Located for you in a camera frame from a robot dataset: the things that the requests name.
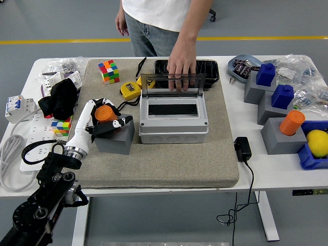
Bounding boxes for person's left hand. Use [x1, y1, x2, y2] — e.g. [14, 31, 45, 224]
[166, 48, 198, 92]

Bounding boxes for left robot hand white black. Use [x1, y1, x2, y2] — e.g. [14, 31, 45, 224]
[65, 97, 134, 154]

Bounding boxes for person's right hand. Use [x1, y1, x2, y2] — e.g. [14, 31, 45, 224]
[115, 14, 130, 36]

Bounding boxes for orange cylinder battery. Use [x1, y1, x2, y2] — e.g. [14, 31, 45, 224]
[279, 110, 306, 136]
[94, 105, 121, 133]

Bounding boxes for smoky clear box lid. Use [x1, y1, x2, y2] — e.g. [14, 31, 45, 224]
[140, 73, 207, 97]

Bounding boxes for grey plastic junction box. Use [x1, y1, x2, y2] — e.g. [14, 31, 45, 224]
[138, 96, 209, 145]

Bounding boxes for colourful puzzle cube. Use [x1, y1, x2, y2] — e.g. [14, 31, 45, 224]
[97, 59, 120, 85]
[50, 115, 74, 137]

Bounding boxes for black plastic tray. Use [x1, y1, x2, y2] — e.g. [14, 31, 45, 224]
[153, 59, 220, 90]

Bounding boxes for black cloth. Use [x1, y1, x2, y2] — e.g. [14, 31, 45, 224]
[37, 78, 79, 121]

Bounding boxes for person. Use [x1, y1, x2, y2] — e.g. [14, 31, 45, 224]
[115, 0, 213, 92]

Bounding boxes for grey cube holder round hole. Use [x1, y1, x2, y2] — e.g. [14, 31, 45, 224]
[94, 114, 135, 156]

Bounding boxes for white power strip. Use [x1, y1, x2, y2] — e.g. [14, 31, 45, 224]
[19, 112, 71, 172]

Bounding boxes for blue-grey bowl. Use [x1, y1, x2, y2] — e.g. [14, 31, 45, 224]
[227, 53, 263, 84]

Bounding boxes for clear bag of screws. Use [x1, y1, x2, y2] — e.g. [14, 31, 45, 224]
[38, 56, 89, 83]

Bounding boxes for white circuit breaker blue switches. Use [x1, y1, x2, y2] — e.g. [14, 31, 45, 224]
[4, 94, 38, 125]

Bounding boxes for grey-brown mat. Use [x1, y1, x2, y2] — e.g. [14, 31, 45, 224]
[58, 58, 240, 190]

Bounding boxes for blue block with knob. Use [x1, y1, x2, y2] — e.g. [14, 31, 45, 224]
[256, 63, 277, 87]
[271, 84, 295, 110]

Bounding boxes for white table leg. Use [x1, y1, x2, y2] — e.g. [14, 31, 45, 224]
[254, 191, 280, 241]
[71, 196, 90, 246]

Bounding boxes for black power adapter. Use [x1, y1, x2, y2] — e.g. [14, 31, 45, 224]
[233, 136, 253, 162]

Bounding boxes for clear bag of small parts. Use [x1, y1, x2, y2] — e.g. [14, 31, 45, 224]
[263, 53, 324, 89]
[292, 83, 328, 111]

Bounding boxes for yellow lemon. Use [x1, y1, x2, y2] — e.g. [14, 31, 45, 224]
[306, 129, 328, 158]

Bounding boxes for blue plastic bin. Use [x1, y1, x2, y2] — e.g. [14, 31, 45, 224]
[297, 120, 328, 171]

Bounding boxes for black table control panel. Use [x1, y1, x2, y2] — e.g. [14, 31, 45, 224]
[292, 189, 328, 197]

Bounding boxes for yellow tape measure black strap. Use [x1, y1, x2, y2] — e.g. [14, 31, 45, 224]
[116, 81, 142, 113]
[135, 56, 156, 90]

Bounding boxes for white switch in package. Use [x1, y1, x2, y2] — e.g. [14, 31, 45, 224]
[40, 71, 84, 97]

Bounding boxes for black adapter cord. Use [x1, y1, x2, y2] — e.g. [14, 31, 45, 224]
[216, 158, 261, 246]

